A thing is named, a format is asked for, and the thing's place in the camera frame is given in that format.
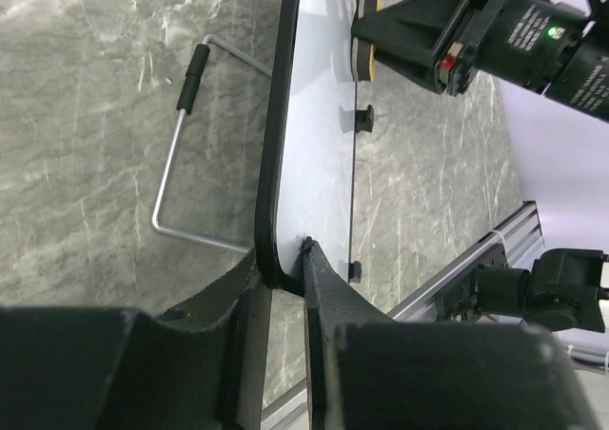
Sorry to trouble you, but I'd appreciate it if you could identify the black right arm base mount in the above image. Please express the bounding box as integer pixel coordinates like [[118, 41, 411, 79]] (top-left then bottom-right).
[[434, 244, 507, 323]]

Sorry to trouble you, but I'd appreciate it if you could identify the black framed whiteboard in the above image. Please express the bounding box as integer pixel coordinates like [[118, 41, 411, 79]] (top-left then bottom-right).
[[254, 0, 357, 296]]

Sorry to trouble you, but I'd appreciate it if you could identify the aluminium table edge rail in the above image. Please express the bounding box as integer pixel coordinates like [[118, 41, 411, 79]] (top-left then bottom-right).
[[261, 202, 542, 429]]

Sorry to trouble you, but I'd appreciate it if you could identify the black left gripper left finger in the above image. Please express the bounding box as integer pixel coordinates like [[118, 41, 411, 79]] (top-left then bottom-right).
[[1, 253, 270, 429]]

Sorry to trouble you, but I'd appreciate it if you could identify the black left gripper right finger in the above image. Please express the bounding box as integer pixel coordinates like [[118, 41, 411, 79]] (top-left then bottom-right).
[[302, 239, 597, 429]]

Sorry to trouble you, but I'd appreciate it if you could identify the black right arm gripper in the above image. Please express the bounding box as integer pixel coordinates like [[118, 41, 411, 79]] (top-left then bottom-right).
[[351, 0, 608, 122]]

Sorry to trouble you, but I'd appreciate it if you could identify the yellow grey eraser sponge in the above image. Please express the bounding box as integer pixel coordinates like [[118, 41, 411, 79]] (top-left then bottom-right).
[[350, 0, 384, 83]]

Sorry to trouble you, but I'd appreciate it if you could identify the silver wire whiteboard stand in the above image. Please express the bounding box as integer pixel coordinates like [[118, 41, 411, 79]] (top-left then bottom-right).
[[150, 34, 272, 254]]

